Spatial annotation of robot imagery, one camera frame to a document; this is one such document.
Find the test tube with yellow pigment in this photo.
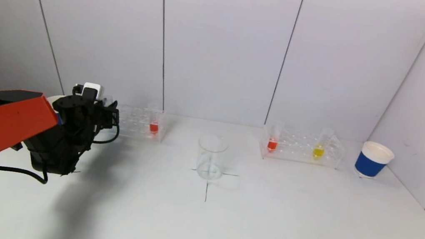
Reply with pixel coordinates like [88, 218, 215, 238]
[311, 126, 336, 162]

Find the blue and white paper cup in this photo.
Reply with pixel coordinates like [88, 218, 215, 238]
[43, 93, 69, 126]
[352, 139, 397, 182]

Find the clear glass beaker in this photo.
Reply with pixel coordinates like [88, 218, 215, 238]
[192, 131, 231, 184]

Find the test tube with red pigment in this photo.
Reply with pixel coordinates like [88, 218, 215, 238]
[144, 101, 165, 136]
[266, 119, 285, 154]

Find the clear acrylic test tube rack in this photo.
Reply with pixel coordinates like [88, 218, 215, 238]
[258, 123, 348, 171]
[109, 102, 168, 143]

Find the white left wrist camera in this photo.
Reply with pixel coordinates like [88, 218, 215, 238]
[80, 81, 105, 103]

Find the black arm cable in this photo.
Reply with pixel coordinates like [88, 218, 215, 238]
[0, 93, 123, 194]

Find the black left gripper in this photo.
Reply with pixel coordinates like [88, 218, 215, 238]
[97, 98, 123, 133]

